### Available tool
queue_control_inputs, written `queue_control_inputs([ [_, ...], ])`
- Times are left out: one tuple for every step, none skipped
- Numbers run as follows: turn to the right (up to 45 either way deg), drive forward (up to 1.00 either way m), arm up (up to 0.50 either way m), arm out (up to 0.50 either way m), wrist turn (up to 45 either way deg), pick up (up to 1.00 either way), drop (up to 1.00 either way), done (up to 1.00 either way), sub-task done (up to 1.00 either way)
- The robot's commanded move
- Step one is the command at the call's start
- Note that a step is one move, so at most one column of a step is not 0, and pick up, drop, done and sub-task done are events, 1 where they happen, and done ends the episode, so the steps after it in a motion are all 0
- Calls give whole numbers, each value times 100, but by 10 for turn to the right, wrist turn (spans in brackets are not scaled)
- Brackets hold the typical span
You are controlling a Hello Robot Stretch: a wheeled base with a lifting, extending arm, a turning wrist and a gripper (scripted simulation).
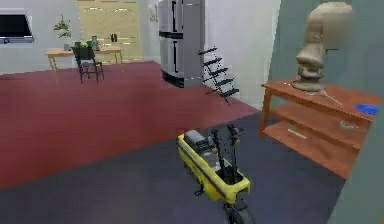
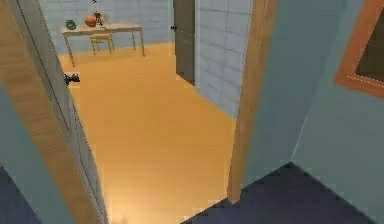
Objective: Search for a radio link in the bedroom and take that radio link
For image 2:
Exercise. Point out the pale wooden table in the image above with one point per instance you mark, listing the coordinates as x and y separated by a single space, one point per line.
103 29

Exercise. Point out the yellow wooden chair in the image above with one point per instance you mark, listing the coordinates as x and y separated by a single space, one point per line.
101 37

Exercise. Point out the dark grey room door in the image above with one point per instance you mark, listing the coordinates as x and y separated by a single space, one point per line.
185 40

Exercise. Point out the pale grey room door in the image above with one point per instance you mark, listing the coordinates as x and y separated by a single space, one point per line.
68 110

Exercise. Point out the small brown object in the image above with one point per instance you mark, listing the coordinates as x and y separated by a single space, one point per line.
97 17

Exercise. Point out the green round dish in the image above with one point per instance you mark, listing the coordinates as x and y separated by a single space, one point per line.
70 24

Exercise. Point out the orange ball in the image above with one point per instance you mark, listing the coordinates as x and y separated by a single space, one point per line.
90 21

